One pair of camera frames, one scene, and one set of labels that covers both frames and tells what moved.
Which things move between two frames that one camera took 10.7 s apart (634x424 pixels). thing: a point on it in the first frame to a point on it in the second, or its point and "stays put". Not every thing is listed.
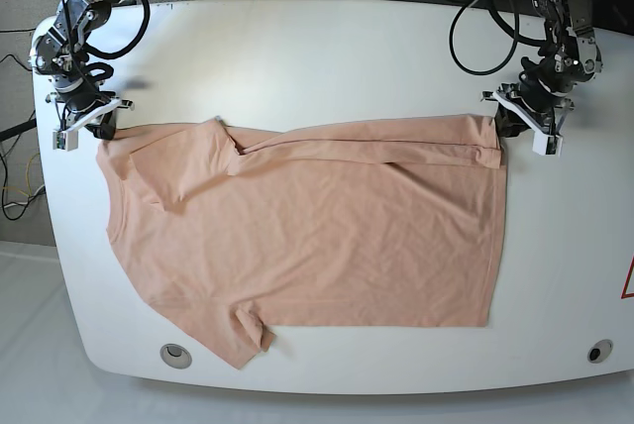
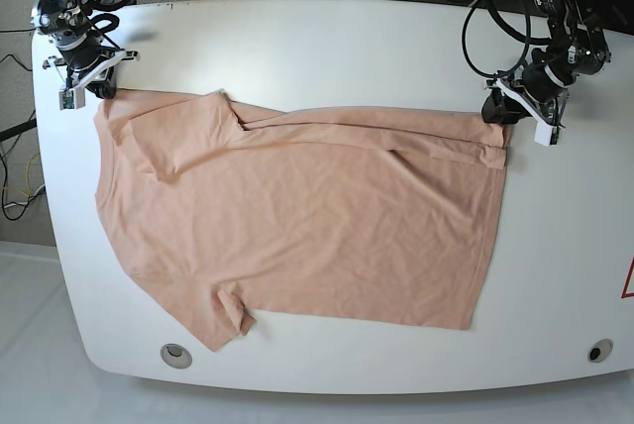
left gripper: [98, 119] to [102, 69]
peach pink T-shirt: [234, 234] stays put
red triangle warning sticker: [623, 294] stays put
